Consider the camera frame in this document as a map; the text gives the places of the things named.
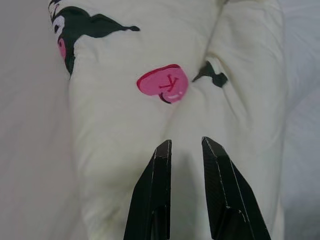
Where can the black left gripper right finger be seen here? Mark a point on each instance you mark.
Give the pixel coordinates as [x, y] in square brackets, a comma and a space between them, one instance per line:
[225, 195]

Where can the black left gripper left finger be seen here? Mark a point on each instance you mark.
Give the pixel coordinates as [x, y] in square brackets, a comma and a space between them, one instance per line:
[152, 195]

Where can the cream cartoon print blanket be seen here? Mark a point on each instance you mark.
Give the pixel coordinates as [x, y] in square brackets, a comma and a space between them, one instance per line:
[125, 120]

